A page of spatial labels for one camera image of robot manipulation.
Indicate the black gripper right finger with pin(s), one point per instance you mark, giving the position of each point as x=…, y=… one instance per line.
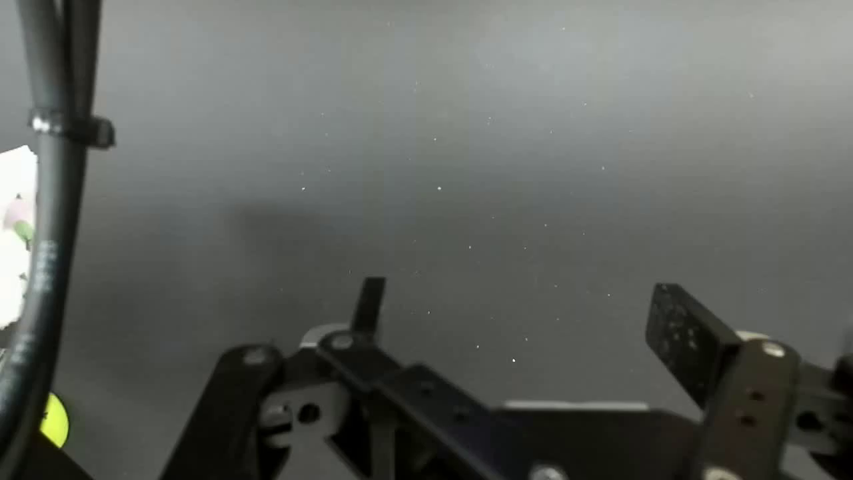
x=693, y=343

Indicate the yellow-green cup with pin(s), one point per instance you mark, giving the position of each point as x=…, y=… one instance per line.
x=56, y=419

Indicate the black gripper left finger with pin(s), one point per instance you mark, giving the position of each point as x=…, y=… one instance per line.
x=403, y=382

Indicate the white cloth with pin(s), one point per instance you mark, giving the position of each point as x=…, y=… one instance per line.
x=14, y=249

